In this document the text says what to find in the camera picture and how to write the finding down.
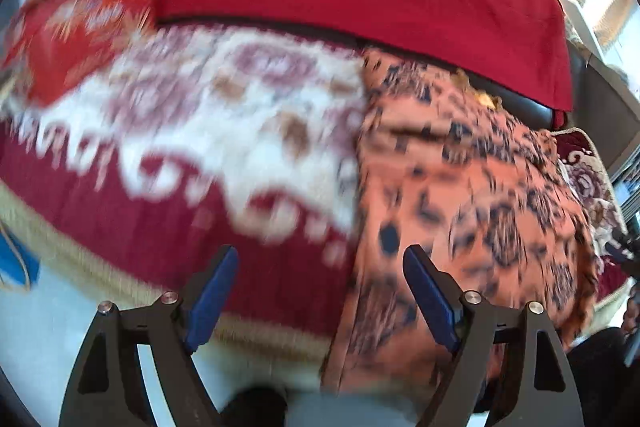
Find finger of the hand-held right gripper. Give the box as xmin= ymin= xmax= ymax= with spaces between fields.
xmin=604 ymin=229 xmax=640 ymax=265

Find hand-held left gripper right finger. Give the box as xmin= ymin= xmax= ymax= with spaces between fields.
xmin=403 ymin=245 xmax=586 ymax=427

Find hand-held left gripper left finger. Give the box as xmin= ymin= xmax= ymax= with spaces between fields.
xmin=59 ymin=245 xmax=240 ymax=427

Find orange floral garment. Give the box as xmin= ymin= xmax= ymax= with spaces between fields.
xmin=320 ymin=49 xmax=598 ymax=408

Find person's dark pants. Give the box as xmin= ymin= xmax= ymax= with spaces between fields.
xmin=565 ymin=327 xmax=640 ymax=427

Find grey cabinet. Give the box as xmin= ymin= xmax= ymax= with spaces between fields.
xmin=575 ymin=57 xmax=640 ymax=180

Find floral plush blanket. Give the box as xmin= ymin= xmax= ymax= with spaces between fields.
xmin=0 ymin=24 xmax=633 ymax=368

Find blue object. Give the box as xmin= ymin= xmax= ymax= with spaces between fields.
xmin=0 ymin=227 xmax=41 ymax=290

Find red patterned cushion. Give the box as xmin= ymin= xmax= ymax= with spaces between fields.
xmin=0 ymin=0 xmax=158 ymax=105

